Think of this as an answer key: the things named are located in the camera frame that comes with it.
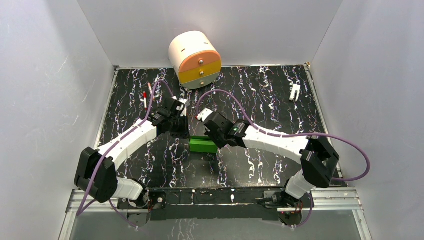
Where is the green paper box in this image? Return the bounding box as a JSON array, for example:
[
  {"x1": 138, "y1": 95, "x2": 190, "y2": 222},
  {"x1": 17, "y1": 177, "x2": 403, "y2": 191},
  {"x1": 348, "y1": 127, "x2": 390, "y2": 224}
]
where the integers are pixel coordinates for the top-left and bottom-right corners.
[{"x1": 189, "y1": 136, "x2": 218, "y2": 154}]

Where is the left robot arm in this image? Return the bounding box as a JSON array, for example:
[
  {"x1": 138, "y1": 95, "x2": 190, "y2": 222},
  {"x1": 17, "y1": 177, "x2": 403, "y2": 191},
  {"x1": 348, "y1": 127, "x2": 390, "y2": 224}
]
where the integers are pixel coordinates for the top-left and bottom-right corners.
[{"x1": 74, "y1": 97, "x2": 190, "y2": 208}]

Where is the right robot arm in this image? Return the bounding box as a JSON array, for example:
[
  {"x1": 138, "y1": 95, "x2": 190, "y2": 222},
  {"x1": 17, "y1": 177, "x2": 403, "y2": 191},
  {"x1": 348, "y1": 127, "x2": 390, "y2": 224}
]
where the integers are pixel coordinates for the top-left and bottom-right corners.
[{"x1": 196, "y1": 108, "x2": 340, "y2": 208}]

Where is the red capped marker pen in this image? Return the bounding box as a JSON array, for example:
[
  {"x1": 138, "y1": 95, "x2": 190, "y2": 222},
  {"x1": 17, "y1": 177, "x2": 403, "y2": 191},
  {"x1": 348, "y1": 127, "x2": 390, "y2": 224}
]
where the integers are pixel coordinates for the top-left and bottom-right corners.
[{"x1": 142, "y1": 91, "x2": 148, "y2": 110}]

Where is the pink marker pen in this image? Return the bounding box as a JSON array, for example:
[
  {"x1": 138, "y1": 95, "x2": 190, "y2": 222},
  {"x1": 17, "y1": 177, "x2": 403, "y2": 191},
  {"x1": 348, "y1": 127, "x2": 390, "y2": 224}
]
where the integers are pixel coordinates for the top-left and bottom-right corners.
[{"x1": 147, "y1": 82, "x2": 155, "y2": 100}]

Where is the round three-drawer storage cabinet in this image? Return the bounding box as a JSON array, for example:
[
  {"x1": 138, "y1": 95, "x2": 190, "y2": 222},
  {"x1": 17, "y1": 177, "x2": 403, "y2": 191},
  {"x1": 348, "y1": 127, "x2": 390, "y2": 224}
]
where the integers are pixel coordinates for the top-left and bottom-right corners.
[{"x1": 168, "y1": 31, "x2": 222, "y2": 90}]

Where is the small white plastic clip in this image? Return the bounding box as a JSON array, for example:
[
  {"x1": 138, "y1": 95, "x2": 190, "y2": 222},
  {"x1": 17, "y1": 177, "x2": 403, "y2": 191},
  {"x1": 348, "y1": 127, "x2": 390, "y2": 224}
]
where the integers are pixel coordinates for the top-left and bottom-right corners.
[{"x1": 289, "y1": 84, "x2": 301, "y2": 102}]

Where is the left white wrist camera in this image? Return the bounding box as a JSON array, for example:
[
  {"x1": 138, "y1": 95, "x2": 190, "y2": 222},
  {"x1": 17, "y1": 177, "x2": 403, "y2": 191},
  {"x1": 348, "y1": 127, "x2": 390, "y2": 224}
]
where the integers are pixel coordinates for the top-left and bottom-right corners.
[{"x1": 176, "y1": 99, "x2": 190, "y2": 117}]

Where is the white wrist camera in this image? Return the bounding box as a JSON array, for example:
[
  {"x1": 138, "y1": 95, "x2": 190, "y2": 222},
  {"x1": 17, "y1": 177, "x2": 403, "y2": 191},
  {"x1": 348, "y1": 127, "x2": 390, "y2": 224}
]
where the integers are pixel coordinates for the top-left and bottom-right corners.
[
  {"x1": 196, "y1": 108, "x2": 213, "y2": 123},
  {"x1": 176, "y1": 99, "x2": 190, "y2": 117}
]

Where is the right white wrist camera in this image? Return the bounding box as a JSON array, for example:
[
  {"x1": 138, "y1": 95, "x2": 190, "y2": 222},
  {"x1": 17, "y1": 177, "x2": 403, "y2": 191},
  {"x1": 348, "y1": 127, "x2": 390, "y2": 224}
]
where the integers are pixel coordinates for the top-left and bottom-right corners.
[{"x1": 196, "y1": 108, "x2": 213, "y2": 123}]

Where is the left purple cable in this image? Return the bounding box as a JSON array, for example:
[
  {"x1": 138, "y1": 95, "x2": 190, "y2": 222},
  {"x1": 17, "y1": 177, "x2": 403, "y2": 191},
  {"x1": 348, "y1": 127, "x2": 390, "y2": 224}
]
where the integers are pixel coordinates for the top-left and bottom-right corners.
[{"x1": 76, "y1": 78, "x2": 176, "y2": 229}]

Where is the purple cable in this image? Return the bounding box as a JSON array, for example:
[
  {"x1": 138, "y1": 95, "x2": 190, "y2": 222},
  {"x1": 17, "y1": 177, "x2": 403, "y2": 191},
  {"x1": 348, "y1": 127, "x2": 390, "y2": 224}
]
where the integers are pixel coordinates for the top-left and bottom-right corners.
[
  {"x1": 76, "y1": 78, "x2": 176, "y2": 229},
  {"x1": 194, "y1": 89, "x2": 372, "y2": 228}
]

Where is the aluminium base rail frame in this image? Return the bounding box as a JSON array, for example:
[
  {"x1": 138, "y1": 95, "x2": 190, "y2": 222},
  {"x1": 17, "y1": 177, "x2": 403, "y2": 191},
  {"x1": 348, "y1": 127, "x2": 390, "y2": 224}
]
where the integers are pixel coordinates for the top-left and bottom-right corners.
[{"x1": 59, "y1": 187, "x2": 372, "y2": 240}]

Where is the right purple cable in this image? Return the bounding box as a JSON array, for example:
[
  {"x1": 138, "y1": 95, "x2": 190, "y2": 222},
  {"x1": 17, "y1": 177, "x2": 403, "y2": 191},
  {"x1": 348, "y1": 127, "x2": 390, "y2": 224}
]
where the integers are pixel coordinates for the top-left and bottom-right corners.
[{"x1": 194, "y1": 89, "x2": 372, "y2": 228}]

